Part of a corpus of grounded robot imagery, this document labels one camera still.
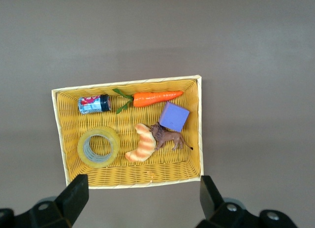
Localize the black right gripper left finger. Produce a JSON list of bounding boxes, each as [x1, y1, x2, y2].
[[0, 173, 90, 228]]

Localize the orange toy carrot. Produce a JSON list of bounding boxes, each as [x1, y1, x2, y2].
[[112, 88, 184, 115]]

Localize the brown toy lion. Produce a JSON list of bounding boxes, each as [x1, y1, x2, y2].
[[150, 122, 194, 152]]

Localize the striped toy croissant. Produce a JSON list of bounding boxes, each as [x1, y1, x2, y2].
[[125, 123, 157, 163]]

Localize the small can with black lid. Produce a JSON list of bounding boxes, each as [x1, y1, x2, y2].
[[78, 94, 112, 115]]

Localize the purple cube block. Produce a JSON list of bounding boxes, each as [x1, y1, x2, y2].
[[158, 101, 190, 133]]

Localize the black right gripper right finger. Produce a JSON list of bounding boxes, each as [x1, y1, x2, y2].
[[195, 175, 299, 228]]

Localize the clear yellowish packing tape roll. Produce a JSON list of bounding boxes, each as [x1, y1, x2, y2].
[[77, 126, 121, 169]]

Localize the yellow woven rectangular basket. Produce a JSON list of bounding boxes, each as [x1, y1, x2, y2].
[[51, 74, 204, 190]]

